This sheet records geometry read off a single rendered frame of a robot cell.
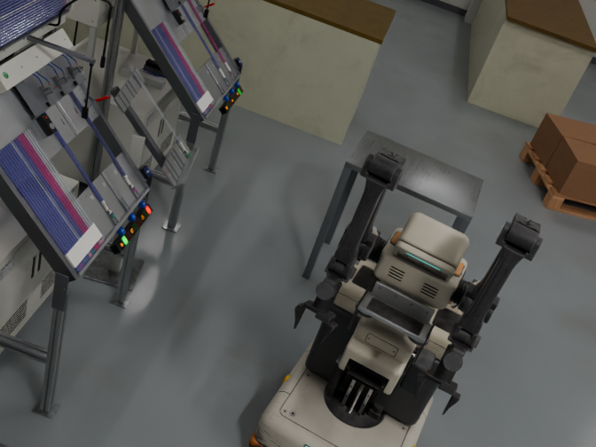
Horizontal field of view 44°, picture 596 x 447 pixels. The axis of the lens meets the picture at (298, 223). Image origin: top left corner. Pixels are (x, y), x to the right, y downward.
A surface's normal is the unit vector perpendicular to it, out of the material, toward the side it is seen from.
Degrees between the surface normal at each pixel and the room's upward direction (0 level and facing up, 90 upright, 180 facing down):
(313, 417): 0
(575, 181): 90
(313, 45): 90
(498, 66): 90
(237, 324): 0
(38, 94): 47
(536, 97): 90
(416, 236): 42
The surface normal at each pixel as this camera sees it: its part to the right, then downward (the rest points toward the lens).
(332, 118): -0.23, 0.51
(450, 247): -0.06, -0.29
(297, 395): 0.28, -0.78
